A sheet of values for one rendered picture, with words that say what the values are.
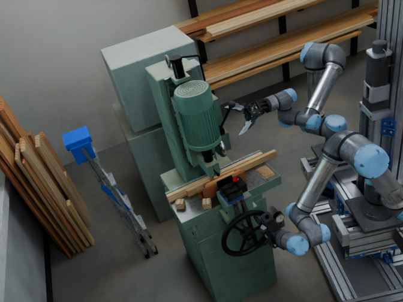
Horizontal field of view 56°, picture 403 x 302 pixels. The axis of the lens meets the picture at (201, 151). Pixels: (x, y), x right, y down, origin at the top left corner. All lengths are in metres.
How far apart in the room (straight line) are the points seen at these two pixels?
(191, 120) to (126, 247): 1.69
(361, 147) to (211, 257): 1.14
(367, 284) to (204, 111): 1.43
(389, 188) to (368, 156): 0.26
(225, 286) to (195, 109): 1.21
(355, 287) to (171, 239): 1.42
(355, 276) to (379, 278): 0.13
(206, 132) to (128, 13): 2.35
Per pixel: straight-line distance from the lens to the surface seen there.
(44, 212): 3.12
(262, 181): 2.10
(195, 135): 1.84
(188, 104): 1.75
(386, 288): 2.54
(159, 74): 1.99
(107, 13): 3.96
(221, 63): 4.14
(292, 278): 2.79
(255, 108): 1.85
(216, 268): 2.34
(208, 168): 2.00
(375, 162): 1.49
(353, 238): 2.06
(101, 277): 3.15
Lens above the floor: 2.31
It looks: 36 degrees down
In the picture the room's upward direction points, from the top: 14 degrees counter-clockwise
